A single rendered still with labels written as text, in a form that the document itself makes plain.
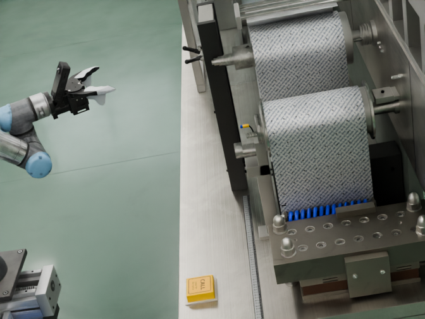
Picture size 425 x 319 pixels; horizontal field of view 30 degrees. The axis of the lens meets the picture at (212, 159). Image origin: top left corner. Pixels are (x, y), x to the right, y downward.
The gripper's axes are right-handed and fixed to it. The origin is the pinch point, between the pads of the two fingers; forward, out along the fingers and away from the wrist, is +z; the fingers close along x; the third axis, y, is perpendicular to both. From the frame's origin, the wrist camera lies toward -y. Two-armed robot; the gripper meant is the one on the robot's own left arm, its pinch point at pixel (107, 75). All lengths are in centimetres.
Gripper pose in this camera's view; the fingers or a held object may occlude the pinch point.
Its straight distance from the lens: 246.9
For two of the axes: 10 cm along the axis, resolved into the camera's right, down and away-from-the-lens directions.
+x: 4.4, 5.2, -7.3
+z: 8.9, -3.6, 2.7
